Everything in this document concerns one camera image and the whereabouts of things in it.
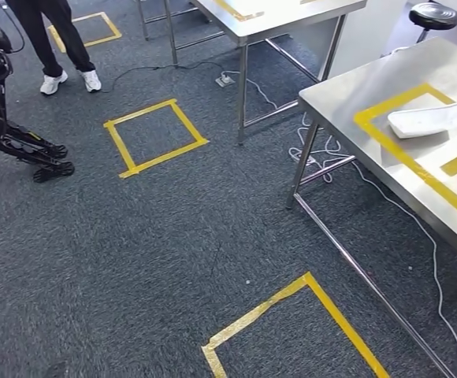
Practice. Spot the white curved plastic part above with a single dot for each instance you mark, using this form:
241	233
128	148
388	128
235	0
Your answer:
425	122

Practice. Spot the steel workbench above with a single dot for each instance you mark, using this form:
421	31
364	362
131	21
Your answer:
350	104
276	21

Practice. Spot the yellow floor tape square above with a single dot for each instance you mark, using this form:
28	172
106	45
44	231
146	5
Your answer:
165	156

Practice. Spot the grey floor power strip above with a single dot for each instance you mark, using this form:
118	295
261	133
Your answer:
225	80

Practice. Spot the white cabinet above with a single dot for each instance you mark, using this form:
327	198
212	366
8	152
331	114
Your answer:
366	41

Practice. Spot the person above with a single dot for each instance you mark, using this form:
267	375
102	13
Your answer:
36	31

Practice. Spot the black round stool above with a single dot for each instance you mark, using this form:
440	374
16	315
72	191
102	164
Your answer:
433	15

